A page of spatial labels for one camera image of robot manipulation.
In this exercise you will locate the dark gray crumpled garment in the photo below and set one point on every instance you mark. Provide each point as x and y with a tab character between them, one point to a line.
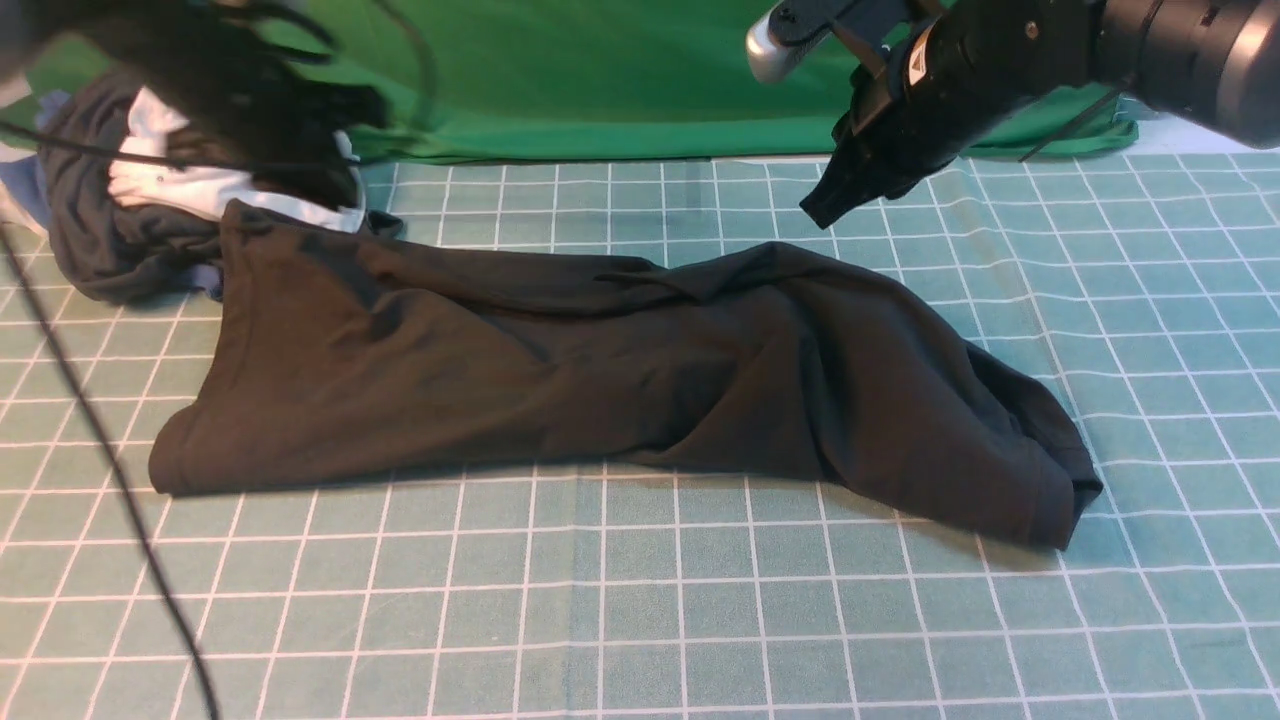
110	253

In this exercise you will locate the dark gray long-sleeved shirt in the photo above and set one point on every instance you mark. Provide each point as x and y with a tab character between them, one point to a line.
347	355

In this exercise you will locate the green checkered tablecloth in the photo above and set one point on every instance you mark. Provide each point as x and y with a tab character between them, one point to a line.
1141	287

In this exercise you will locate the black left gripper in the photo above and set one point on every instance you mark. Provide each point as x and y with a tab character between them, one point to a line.
248	109

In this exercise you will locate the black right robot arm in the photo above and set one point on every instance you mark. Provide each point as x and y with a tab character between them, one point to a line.
1212	63

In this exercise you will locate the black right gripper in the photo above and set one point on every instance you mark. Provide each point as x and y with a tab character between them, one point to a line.
895	134

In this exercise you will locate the green backdrop cloth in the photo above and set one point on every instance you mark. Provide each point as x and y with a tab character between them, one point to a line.
547	80

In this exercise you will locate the white crumpled shirt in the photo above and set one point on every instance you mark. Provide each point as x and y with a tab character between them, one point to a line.
203	191

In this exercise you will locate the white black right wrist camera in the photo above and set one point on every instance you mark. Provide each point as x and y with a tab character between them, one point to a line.
780	41

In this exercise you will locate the blue gray crumpled garment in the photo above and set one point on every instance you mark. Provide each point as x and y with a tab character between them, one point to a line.
23	192

